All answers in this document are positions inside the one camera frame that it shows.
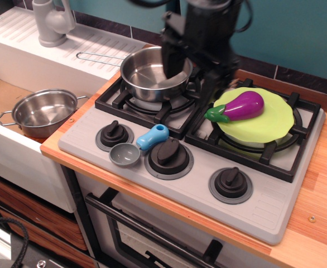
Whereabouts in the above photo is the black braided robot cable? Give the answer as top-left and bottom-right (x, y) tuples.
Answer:
(127, 0), (253, 33)

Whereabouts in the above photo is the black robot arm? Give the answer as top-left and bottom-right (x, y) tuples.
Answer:
(161, 1), (242, 107)

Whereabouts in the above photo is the lime green plate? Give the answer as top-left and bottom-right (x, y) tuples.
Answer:
(213, 87), (295, 143)

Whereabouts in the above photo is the purple toy eggplant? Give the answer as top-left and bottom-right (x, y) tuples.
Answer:
(204, 91), (265, 123)

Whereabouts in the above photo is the black middle stove knob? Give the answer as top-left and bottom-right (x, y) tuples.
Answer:
(145, 138), (194, 180)

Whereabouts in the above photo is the grey toy faucet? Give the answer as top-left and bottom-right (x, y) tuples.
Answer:
(32, 0), (76, 47)

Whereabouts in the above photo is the black right stove knob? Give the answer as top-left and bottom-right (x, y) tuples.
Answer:
(208, 167), (253, 205)

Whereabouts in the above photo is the black stove knob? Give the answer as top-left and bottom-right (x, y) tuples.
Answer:
(145, 138), (194, 180)
(208, 167), (253, 205)
(95, 120), (134, 152)

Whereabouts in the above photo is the oven door with handle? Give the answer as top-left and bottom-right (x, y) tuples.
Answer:
(85, 188), (268, 267)

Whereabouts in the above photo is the black left burner grate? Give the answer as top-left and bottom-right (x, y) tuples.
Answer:
(95, 67), (214, 140)

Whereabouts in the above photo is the black right burner grate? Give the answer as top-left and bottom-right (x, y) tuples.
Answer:
(185, 79), (324, 183)

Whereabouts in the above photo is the black left stove knob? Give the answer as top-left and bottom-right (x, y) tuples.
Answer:
(95, 120), (134, 152)

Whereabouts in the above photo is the black cable bottom left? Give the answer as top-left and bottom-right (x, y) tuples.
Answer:
(0, 217), (30, 268)

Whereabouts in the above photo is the steel two-handled pot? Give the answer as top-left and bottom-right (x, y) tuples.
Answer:
(0, 89), (88, 139)

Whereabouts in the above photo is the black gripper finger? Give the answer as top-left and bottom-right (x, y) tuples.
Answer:
(161, 39), (187, 79)
(199, 71), (225, 108)

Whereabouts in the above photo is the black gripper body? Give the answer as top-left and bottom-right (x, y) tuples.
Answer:
(161, 11), (239, 74)

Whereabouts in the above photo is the black burner grate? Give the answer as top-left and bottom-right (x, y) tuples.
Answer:
(185, 79), (324, 183)
(95, 67), (214, 140)

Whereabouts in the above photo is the steel saucepan with handle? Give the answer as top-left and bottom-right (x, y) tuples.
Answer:
(76, 46), (193, 102)

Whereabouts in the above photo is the blue handled grey spoon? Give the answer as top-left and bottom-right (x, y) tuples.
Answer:
(109, 124), (169, 168)

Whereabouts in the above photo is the wood front drawer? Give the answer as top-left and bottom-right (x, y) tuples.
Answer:
(0, 177), (95, 267)

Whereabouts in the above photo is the grey toy stove top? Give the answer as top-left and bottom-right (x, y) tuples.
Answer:
(57, 71), (326, 246)

